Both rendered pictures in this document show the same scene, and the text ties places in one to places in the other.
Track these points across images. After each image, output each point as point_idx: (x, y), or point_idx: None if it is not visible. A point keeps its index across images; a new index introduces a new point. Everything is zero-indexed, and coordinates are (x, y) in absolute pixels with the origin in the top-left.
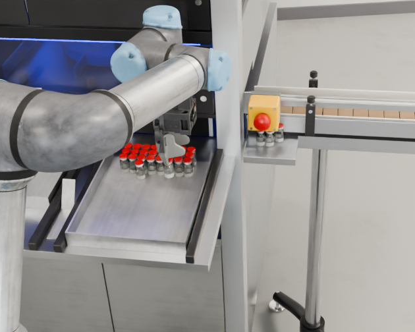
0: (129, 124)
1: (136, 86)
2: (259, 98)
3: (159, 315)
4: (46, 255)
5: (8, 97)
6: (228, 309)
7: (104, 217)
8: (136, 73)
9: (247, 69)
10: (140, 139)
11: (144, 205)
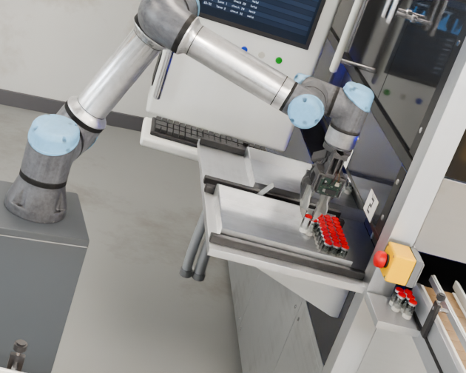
0: (180, 34)
1: (220, 38)
2: (404, 249)
3: None
4: (202, 189)
5: None
6: None
7: (249, 212)
8: None
9: (448, 247)
10: (362, 243)
11: (271, 230)
